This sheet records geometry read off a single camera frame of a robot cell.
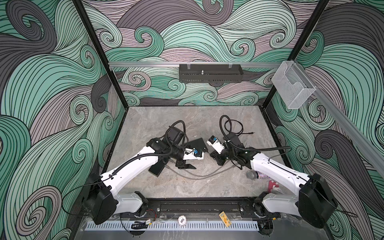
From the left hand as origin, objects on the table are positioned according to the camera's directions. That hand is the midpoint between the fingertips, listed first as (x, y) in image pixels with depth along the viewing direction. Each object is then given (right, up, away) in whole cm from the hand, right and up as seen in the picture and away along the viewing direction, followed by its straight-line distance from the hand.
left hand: (195, 157), depth 73 cm
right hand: (+10, 0, +9) cm, 13 cm away
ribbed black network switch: (-23, -10, +12) cm, 27 cm away
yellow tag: (+14, -28, -4) cm, 32 cm away
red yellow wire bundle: (-20, -27, -2) cm, 34 cm away
